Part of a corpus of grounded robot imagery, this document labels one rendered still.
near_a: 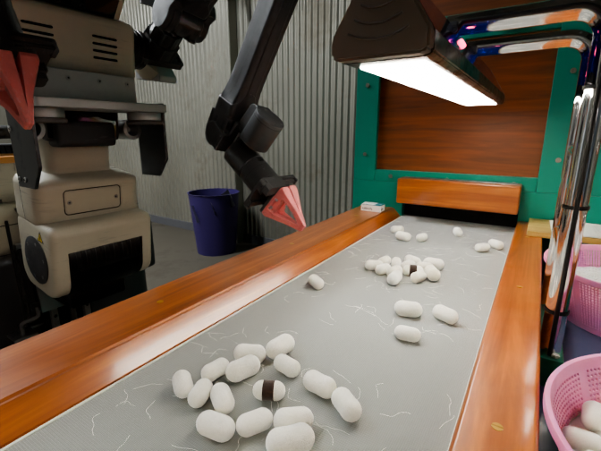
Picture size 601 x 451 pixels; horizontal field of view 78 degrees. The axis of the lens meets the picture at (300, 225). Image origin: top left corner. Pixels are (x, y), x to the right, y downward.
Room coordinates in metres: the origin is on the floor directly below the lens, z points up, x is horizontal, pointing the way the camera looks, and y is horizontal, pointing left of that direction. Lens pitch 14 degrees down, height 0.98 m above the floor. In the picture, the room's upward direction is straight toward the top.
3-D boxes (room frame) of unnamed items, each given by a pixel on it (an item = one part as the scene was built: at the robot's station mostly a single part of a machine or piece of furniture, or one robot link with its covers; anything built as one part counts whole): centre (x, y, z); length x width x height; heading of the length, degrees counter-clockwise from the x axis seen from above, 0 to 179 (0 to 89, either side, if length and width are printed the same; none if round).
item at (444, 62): (0.57, -0.23, 1.08); 0.62 x 0.08 x 0.07; 147
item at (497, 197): (0.98, -0.41, 0.83); 0.30 x 0.06 x 0.07; 57
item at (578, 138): (0.52, -0.29, 0.90); 0.20 x 0.19 x 0.45; 147
